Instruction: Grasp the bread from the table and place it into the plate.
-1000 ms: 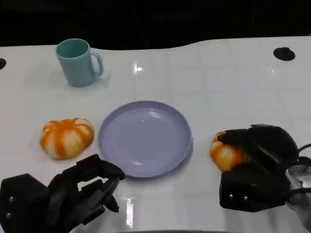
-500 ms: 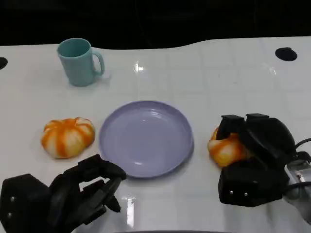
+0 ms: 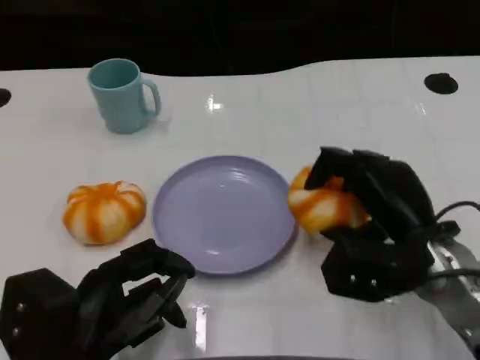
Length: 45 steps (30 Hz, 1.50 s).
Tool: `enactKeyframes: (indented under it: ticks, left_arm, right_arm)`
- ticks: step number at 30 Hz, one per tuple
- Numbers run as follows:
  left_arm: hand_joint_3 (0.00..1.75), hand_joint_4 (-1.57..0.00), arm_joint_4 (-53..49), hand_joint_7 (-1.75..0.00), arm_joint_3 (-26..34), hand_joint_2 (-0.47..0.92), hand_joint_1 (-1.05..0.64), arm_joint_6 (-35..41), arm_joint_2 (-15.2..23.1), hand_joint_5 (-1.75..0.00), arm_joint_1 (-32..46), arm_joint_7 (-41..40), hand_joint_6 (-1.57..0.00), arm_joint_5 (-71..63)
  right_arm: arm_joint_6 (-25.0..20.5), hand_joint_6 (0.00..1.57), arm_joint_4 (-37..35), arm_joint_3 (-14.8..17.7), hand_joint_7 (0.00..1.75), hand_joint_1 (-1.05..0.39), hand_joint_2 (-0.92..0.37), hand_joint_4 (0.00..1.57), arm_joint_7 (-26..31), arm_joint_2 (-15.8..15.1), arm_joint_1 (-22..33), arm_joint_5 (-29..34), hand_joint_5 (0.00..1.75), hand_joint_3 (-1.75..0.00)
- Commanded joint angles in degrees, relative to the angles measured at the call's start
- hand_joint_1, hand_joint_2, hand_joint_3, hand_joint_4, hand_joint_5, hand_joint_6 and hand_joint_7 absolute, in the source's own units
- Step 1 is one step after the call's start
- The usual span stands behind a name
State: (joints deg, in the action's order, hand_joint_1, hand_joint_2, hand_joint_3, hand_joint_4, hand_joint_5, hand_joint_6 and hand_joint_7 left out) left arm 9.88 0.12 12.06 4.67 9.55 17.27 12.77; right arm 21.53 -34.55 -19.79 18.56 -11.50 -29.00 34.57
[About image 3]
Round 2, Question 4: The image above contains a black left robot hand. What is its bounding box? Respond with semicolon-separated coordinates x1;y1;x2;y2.
76;238;197;357

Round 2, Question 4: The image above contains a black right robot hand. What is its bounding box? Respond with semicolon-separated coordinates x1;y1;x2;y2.
304;146;437;245

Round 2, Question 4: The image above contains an orange and white bread roll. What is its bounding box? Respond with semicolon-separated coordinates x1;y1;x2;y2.
287;164;373;236
61;180;148;247

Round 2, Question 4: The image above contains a lilac plate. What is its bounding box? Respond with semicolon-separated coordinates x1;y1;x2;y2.
151;154;299;278

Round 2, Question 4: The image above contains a pale green mug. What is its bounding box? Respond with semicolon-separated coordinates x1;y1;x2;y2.
87;58;163;135

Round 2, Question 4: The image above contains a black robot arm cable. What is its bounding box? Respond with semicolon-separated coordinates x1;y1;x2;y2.
430;201;480;226

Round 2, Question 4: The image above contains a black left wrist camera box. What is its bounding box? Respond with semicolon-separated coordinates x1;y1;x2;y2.
0;267;80;360

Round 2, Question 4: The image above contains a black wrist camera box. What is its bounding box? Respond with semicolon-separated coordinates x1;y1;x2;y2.
320;229;433;303
0;267;80;360

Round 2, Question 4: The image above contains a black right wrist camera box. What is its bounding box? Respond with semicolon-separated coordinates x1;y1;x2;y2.
320;229;433;303

